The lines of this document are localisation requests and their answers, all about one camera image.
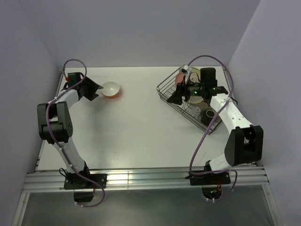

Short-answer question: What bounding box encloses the aluminium mounting rail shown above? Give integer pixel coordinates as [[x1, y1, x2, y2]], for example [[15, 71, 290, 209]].
[[22, 164, 269, 193]]

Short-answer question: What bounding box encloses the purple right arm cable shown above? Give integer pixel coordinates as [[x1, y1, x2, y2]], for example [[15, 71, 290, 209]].
[[188, 55, 237, 201]]

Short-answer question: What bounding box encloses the pink and cream plate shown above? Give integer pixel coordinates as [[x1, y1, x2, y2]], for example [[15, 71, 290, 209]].
[[175, 72, 186, 87]]

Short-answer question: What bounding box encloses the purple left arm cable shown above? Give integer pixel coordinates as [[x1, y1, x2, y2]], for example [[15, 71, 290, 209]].
[[46, 58, 106, 208]]

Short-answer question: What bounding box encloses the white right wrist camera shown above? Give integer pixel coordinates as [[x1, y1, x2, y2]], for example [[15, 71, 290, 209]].
[[179, 65, 192, 81]]

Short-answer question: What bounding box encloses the dark brown tumbler cup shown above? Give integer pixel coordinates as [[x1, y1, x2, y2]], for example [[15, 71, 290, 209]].
[[200, 109, 215, 126]]

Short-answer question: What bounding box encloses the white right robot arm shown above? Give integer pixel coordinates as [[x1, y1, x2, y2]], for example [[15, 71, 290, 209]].
[[167, 65, 263, 184]]

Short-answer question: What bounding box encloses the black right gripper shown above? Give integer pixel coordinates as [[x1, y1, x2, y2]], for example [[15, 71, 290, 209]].
[[167, 75, 205, 105]]

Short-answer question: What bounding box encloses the green and cream plate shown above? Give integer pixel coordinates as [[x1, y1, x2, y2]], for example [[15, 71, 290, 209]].
[[189, 67, 200, 83]]

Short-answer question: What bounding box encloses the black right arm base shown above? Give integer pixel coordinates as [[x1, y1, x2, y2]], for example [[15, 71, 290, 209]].
[[185, 172, 231, 200]]

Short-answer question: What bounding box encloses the clear drinking glass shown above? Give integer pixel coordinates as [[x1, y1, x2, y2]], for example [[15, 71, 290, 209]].
[[191, 107, 202, 119]]

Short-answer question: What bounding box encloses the orange and white bowl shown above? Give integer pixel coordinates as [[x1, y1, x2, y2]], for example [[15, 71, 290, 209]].
[[101, 81, 120, 98]]

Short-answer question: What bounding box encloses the grey-green ceramic mug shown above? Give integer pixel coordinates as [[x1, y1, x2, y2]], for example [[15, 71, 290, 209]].
[[188, 96, 204, 104]]

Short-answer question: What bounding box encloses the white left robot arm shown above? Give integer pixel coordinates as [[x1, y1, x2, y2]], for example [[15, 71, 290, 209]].
[[37, 72, 103, 188]]

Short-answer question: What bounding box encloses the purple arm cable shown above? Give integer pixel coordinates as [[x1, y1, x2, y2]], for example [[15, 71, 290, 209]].
[[188, 55, 237, 201], [46, 58, 106, 208]]

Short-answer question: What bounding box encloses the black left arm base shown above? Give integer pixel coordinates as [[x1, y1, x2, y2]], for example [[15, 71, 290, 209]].
[[59, 166, 107, 204]]

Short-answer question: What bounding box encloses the dark wire dish rack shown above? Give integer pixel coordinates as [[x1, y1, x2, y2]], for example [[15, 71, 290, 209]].
[[157, 68, 207, 131]]

